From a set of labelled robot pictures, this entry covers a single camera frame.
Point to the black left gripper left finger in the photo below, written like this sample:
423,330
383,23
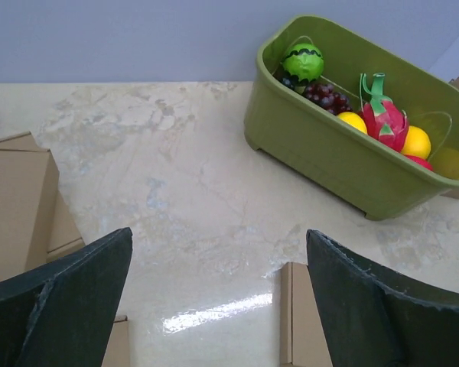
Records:
62,313

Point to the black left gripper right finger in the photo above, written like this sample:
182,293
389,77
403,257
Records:
373,315

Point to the brown cardboard box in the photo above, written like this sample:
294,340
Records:
302,339

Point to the folded cardboard box lower left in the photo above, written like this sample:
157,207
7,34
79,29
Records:
118,348

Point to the cardboard box under upper left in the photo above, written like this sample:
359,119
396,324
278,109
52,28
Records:
65,237

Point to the folded cardboard box upper left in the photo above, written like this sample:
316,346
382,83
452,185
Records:
28,191

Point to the olive green plastic basket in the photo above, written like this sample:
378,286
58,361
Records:
372,177

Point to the lower cardboard boxes right stack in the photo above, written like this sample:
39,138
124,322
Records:
452,193

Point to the red apple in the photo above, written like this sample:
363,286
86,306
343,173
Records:
421,161

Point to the orange yellow fruit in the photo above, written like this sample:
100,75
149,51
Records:
417,143

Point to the pink dragon fruit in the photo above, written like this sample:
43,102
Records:
384,121

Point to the yellow mango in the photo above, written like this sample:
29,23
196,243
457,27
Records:
354,120

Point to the red grape bunch in basket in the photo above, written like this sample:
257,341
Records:
324,96

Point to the dark purple grape bunch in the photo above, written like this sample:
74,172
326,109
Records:
288,82

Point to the green black striped fruit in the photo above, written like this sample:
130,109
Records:
304,61

